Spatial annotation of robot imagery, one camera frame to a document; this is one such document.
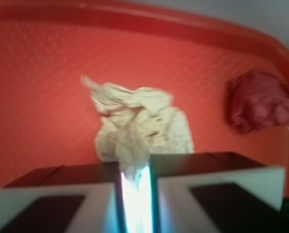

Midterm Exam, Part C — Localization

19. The white paper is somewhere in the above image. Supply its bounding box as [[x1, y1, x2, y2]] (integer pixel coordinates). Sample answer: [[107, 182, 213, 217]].
[[80, 74, 195, 175]]

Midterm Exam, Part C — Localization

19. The red plastic tray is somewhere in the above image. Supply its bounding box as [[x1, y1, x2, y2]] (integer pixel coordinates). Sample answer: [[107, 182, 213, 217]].
[[0, 0, 289, 197]]

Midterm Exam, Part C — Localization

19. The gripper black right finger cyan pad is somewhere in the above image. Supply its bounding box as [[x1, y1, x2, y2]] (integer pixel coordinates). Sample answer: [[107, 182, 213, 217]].
[[149, 152, 289, 233]]

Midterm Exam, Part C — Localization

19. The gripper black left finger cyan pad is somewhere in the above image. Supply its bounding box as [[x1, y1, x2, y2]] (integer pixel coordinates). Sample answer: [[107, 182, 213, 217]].
[[0, 162, 125, 233]]

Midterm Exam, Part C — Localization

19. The crumpled red paper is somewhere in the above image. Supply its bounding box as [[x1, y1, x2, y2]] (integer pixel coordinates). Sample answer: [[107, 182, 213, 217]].
[[227, 69, 289, 133]]

